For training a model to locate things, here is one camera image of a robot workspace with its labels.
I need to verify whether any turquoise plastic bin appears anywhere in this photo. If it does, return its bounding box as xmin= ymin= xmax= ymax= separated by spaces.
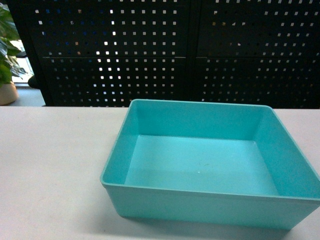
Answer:
xmin=100 ymin=99 xmax=320 ymax=230

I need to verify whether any beige plant pot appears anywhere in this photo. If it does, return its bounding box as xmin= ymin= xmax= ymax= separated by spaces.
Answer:
xmin=0 ymin=81 xmax=19 ymax=106

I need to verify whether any black perforated metal panel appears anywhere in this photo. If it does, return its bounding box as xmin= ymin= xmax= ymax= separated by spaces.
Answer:
xmin=7 ymin=0 xmax=320 ymax=109

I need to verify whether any green potted plant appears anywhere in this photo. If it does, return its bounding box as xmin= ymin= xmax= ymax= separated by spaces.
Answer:
xmin=0 ymin=3 xmax=27 ymax=87

